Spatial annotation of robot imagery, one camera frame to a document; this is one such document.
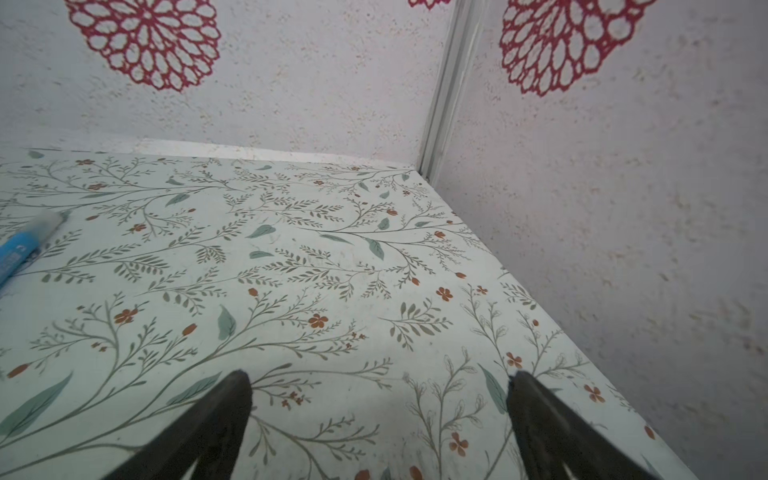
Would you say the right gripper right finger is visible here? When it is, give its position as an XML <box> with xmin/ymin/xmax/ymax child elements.
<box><xmin>506</xmin><ymin>371</ymin><xmax>655</xmax><ymax>480</ymax></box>

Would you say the blue pen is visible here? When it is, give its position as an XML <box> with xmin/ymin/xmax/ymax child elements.
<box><xmin>1</xmin><ymin>210</ymin><xmax>67</xmax><ymax>286</ymax></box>

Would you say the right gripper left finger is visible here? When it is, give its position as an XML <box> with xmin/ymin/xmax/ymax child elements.
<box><xmin>106</xmin><ymin>370</ymin><xmax>252</xmax><ymax>479</ymax></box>

